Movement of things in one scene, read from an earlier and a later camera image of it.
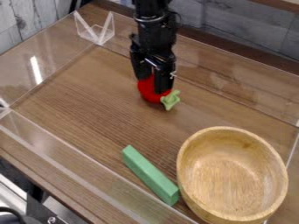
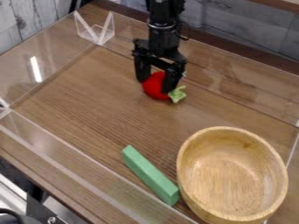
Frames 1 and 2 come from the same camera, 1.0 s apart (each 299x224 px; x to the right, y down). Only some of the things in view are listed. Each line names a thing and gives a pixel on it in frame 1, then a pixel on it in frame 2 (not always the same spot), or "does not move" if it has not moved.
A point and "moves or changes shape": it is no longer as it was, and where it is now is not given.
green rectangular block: (158, 181) does not move
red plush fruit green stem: (146, 87) moves or changes shape
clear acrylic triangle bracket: (95, 33) does not move
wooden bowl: (231, 174) does not move
